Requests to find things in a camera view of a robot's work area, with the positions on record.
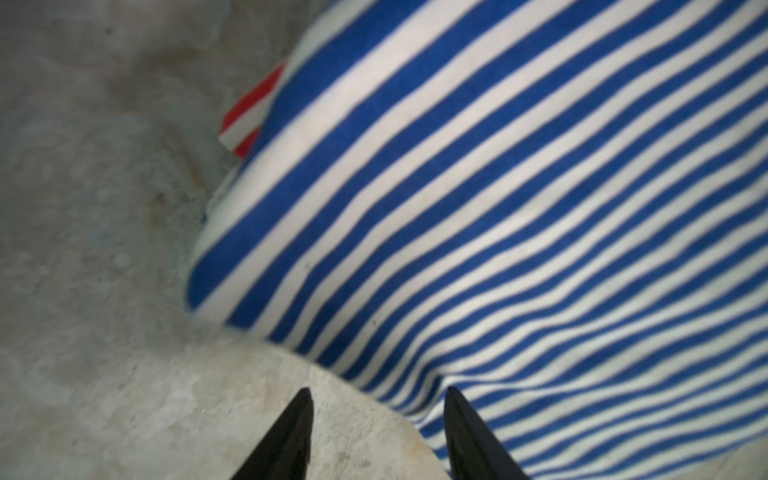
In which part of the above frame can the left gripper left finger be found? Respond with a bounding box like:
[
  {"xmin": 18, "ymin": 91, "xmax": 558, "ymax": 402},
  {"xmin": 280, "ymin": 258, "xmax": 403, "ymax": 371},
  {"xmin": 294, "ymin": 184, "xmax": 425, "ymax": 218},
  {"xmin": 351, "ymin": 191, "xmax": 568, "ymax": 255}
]
[{"xmin": 231, "ymin": 387, "xmax": 314, "ymax": 480}]

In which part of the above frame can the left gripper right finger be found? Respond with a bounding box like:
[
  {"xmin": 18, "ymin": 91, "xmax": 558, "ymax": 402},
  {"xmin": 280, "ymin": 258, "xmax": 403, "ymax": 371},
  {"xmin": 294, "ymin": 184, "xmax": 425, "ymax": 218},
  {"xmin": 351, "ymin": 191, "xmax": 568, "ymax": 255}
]
[{"xmin": 443, "ymin": 387, "xmax": 529, "ymax": 480}]

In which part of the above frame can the navy white striped tank top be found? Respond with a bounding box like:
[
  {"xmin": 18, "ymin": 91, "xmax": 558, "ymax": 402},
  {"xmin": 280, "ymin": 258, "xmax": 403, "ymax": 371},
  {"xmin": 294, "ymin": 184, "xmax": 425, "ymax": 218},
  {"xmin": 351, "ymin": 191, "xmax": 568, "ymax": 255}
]
[{"xmin": 186, "ymin": 1, "xmax": 767, "ymax": 479}]

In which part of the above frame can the red white striped tank top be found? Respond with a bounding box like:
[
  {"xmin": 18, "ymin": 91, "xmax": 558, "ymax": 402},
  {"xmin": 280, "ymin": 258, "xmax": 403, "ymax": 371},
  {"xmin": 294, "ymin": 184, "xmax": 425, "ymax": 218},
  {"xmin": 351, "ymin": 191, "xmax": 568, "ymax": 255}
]
[{"xmin": 218, "ymin": 62, "xmax": 286, "ymax": 159}]

